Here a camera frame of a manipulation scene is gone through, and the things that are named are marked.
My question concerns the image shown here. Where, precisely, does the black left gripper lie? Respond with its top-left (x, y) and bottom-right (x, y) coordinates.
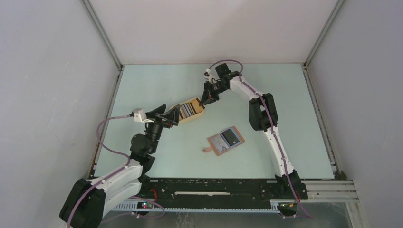
top-left (143, 104), bottom-right (179, 153)

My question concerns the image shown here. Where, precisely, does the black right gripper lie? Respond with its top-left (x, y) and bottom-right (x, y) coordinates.
top-left (200, 80), bottom-right (229, 106)

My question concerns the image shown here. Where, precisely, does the yellow credit card black stripe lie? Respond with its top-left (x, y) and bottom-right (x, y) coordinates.
top-left (191, 97), bottom-right (205, 114)

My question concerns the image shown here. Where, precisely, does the beige oval card tray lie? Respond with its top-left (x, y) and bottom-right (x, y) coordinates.
top-left (179, 97), bottom-right (205, 125)

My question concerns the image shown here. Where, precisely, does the silver VIP credit card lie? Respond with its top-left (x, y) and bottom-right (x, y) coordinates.
top-left (210, 134), bottom-right (229, 156)

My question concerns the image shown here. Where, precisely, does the pink leather card holder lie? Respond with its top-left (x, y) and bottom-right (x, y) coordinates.
top-left (202, 126), bottom-right (245, 156)

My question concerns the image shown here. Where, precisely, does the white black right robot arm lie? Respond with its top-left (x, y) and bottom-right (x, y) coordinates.
top-left (199, 60), bottom-right (302, 199)

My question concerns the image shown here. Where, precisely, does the stack of grey cards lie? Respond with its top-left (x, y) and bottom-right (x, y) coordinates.
top-left (180, 102), bottom-right (196, 120)

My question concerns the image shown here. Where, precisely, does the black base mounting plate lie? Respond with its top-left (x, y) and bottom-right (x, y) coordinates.
top-left (137, 178), bottom-right (308, 209)

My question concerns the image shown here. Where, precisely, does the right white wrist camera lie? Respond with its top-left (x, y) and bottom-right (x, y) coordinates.
top-left (203, 68), bottom-right (216, 82)

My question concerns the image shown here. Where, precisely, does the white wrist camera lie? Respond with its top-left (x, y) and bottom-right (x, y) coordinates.
top-left (131, 108), bottom-right (154, 123)
top-left (203, 68), bottom-right (216, 82)

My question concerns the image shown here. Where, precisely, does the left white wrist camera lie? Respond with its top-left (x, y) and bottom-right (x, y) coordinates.
top-left (131, 108), bottom-right (154, 123)

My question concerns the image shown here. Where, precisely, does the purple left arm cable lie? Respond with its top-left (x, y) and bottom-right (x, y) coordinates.
top-left (66, 114), bottom-right (166, 228)

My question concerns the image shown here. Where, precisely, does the white perforated cable duct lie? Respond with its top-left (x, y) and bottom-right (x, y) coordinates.
top-left (110, 201), bottom-right (281, 213)

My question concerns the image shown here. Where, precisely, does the aluminium frame rail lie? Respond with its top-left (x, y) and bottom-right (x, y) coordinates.
top-left (110, 179), bottom-right (360, 203)

